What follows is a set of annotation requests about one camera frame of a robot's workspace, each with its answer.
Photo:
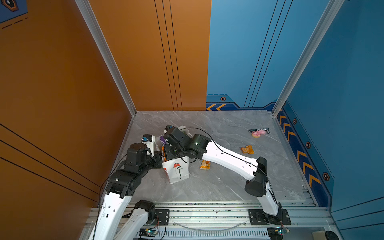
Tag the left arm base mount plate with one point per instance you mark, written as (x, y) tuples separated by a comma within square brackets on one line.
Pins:
[(158, 216)]

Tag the small orange wrapper packet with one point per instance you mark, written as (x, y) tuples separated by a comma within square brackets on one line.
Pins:
[(247, 150)]

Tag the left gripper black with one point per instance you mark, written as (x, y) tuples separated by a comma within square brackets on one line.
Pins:
[(156, 157)]

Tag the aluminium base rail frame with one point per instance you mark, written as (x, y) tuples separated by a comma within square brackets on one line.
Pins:
[(231, 220)]

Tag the aluminium corner post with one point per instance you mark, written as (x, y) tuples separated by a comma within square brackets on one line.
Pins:
[(104, 49), (319, 32)]

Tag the purple small snack packet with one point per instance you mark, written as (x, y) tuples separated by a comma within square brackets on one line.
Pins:
[(163, 141)]

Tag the small orange yellow candy packet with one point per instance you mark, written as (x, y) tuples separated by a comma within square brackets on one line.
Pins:
[(205, 165)]

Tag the right aluminium corner post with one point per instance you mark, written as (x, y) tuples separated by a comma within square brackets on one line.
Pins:
[(319, 32)]

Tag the orange snack packet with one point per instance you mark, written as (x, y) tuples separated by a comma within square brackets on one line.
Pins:
[(164, 154)]

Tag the black round object bottom right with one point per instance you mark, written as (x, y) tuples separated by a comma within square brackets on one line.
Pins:
[(330, 235)]

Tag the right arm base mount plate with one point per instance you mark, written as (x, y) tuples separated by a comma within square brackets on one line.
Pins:
[(259, 217)]

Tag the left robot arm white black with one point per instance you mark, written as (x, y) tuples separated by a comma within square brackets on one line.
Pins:
[(119, 190)]

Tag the left green circuit board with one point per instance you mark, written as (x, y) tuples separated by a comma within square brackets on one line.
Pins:
[(148, 233)]

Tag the white paper bag with flowers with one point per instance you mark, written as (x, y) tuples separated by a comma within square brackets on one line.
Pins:
[(176, 170)]

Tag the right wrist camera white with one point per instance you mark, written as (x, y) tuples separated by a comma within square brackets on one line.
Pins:
[(168, 127)]

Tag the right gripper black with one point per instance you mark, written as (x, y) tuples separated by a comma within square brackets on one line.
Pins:
[(168, 154)]

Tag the left aluminium corner post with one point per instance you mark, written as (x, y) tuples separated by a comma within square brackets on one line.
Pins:
[(104, 49)]

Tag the right green circuit board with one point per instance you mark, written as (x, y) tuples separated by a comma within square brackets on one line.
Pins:
[(282, 231)]

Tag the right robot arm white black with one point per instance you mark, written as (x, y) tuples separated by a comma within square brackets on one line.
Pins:
[(200, 147)]

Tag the green circuit board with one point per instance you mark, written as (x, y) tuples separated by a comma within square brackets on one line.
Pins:
[(148, 233), (282, 231)]

